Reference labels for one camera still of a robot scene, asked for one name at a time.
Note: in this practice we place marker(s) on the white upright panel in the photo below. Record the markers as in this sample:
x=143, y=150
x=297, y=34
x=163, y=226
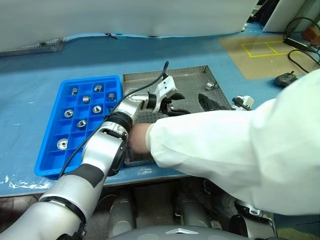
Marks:
x=282, y=15

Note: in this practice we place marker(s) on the blue compartment tray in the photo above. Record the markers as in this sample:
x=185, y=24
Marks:
x=57, y=162

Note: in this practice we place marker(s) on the grey left robot leg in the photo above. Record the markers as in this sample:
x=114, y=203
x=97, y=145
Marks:
x=122, y=215

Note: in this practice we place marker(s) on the person's bare hand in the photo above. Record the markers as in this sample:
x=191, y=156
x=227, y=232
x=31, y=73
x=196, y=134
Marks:
x=140, y=137

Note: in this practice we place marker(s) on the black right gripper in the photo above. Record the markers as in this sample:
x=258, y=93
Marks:
x=225, y=105

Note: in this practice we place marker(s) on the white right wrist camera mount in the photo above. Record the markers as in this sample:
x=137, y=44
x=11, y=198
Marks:
x=247, y=101

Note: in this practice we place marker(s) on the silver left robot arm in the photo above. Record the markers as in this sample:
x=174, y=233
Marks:
x=100, y=150

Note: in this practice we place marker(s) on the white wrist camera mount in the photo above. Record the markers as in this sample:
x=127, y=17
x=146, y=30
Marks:
x=166, y=86
x=247, y=101

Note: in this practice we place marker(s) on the grey robot torso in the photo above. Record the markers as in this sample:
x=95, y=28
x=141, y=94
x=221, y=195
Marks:
x=175, y=235

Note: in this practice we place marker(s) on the brown cardboard mat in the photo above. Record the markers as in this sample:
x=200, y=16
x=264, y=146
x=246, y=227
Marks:
x=262, y=65

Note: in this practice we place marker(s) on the white backdrop board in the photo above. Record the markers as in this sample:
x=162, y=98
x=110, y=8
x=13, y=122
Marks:
x=125, y=17

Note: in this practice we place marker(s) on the person's white-sleeved forearm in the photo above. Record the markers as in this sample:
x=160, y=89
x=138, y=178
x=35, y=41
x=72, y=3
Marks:
x=225, y=150

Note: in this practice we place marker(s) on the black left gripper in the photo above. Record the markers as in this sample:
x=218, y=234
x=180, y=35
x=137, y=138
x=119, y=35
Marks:
x=168, y=103

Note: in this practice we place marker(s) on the grey right robot leg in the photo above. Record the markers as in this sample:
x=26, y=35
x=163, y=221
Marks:
x=192, y=210

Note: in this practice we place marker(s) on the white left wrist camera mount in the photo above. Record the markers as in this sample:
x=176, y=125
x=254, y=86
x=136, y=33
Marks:
x=166, y=86

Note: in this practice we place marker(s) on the brown box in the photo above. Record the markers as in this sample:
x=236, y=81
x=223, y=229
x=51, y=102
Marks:
x=310, y=33

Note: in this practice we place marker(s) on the metal roller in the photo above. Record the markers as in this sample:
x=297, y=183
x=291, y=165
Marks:
x=68, y=113
x=74, y=90
x=62, y=144
x=97, y=109
x=86, y=99
x=98, y=87
x=209, y=86
x=81, y=123

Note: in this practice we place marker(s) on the small black clip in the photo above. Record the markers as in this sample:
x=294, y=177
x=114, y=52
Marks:
x=110, y=35

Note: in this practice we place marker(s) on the perforated steel tray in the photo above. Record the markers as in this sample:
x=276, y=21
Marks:
x=190, y=82

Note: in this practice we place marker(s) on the grey handheld remote controller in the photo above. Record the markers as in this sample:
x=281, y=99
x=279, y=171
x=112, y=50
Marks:
x=285, y=79

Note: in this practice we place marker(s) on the shallow perforated metal tray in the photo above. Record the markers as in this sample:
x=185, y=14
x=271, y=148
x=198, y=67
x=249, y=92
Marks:
x=32, y=47

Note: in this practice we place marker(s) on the black power adapter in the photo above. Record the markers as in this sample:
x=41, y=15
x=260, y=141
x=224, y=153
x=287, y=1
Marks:
x=297, y=43

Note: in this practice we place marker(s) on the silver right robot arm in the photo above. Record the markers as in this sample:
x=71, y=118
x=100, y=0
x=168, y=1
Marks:
x=250, y=225

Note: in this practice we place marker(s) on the grey robot leg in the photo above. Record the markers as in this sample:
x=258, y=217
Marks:
x=192, y=210
x=122, y=215

